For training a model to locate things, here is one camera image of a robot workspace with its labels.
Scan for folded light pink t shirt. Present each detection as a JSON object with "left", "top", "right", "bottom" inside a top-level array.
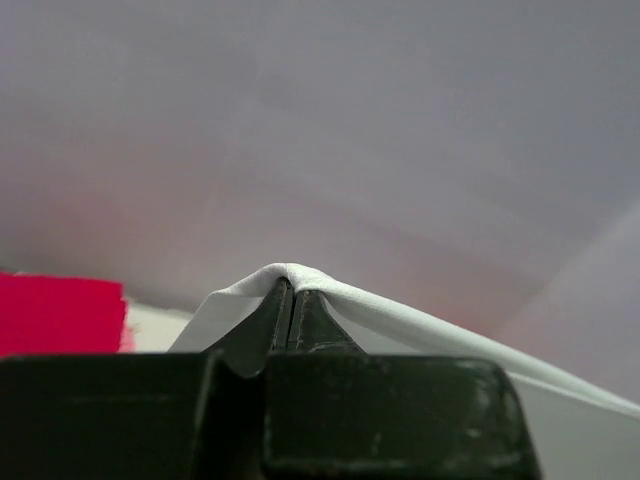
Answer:
[{"left": 118, "top": 298, "right": 136, "bottom": 353}]

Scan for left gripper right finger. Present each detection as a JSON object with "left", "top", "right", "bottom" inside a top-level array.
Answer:
[{"left": 261, "top": 291, "right": 542, "bottom": 479}]

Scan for folded magenta t shirt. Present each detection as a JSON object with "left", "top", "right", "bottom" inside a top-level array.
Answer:
[{"left": 1, "top": 273, "right": 127, "bottom": 357}]

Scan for white t shirt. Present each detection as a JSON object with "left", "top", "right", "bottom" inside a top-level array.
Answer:
[{"left": 170, "top": 263, "right": 639, "bottom": 416}]

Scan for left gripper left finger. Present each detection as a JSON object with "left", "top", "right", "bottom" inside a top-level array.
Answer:
[{"left": 1, "top": 278, "right": 294, "bottom": 479}]

